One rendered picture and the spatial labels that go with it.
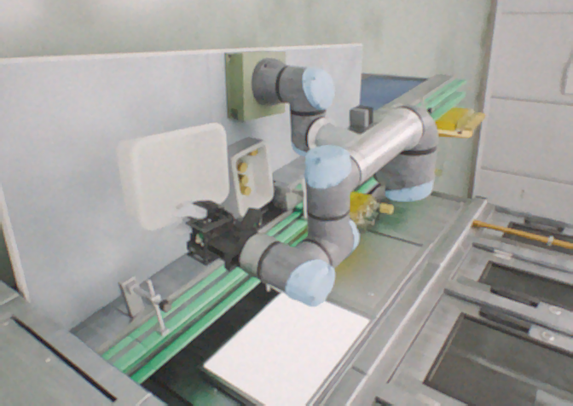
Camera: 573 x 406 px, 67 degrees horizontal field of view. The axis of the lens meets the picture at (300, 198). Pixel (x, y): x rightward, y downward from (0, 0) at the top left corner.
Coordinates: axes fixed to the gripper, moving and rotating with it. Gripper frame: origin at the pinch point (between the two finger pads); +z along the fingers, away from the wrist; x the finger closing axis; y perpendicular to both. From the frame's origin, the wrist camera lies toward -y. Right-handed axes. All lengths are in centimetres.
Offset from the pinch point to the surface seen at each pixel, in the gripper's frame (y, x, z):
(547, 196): -687, 228, -38
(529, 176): -685, 205, -4
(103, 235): -0.8, 21.1, 33.5
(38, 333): 25.2, 25.1, 15.9
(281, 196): -62, 27, 21
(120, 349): 8.9, 41.8, 15.1
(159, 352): 0.0, 48.2, 12.4
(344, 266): -68, 48, -5
